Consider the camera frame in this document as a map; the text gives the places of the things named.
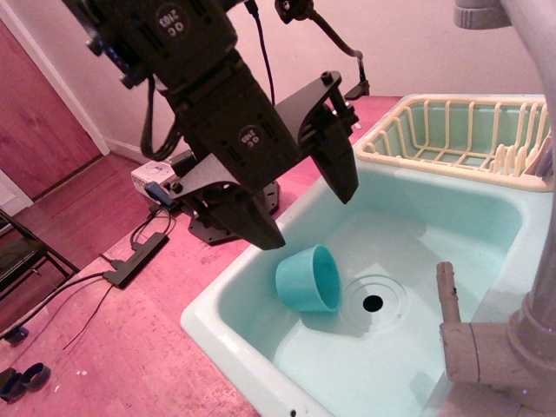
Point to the cream dish drying rack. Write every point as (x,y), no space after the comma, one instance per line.
(499,140)

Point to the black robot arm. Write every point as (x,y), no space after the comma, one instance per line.
(135,34)

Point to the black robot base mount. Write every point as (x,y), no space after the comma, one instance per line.
(265,197)

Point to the teal toy sink basin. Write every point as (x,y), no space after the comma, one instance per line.
(431,268)

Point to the black tape roll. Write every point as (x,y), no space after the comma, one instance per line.
(11,385)
(36,376)

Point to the teal plastic cup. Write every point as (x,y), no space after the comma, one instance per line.
(309,281)

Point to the black metal chair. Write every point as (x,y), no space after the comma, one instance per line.
(31,270)

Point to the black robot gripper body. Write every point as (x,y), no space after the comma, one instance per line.
(221,110)

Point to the black gooseneck camera clamp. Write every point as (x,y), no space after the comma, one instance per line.
(300,10)

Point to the white cardboard box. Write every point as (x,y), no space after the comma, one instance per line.
(152,171)

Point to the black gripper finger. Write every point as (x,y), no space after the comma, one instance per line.
(244,215)
(325,138)

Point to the blue usb plug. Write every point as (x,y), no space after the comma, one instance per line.
(159,194)

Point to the black usb hub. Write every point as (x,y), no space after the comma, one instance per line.
(126,271)

